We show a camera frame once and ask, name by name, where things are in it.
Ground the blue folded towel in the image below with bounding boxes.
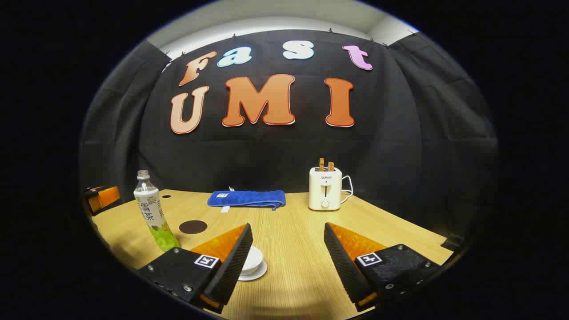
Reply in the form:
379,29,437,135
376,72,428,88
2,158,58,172
207,190,286,213

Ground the white toaster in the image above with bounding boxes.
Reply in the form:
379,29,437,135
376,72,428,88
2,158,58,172
309,167,343,211

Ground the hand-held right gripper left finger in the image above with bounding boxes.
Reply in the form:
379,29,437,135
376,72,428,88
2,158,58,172
138,223,254,314

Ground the white teacup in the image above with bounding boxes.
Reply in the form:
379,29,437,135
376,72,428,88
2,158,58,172
240,260,264,276

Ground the clear water bottle green label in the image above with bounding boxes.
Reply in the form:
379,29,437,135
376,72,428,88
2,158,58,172
134,170,181,252

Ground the dark round coaster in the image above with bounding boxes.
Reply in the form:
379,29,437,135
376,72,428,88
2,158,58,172
179,220,208,235

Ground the black backdrop cloth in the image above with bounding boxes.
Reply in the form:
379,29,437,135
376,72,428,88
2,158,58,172
80,29,501,240

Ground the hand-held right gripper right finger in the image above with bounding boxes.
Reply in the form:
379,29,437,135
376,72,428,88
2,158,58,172
324,222,443,312

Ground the white saucer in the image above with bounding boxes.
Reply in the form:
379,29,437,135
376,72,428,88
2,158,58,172
238,260,268,281

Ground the white toaster cable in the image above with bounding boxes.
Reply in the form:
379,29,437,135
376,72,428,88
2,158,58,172
341,175,354,205

